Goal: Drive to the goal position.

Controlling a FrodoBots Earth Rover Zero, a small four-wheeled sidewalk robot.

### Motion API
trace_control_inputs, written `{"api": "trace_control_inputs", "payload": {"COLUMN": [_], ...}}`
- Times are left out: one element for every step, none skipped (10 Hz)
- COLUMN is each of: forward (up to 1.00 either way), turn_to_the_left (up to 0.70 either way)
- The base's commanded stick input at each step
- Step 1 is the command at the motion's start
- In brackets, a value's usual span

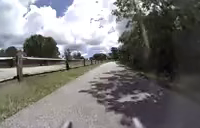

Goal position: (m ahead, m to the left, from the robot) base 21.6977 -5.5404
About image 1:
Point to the distant trees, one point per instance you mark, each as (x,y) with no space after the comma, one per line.
(84,55)

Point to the grey paved path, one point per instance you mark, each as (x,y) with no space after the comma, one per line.
(88,96)

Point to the large round tree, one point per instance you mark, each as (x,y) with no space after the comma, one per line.
(41,46)

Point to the robot's own part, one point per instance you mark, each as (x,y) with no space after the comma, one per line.
(67,124)
(137,123)

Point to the row of trees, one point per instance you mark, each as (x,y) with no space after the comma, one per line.
(168,36)

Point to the grass verge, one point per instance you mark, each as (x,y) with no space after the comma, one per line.
(24,90)

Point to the grass strip beside trees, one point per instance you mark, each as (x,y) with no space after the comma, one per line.
(191,86)

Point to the pale sandy ground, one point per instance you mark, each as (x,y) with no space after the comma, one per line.
(4,74)

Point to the wooden post fence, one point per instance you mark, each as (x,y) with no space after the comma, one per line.
(19,66)

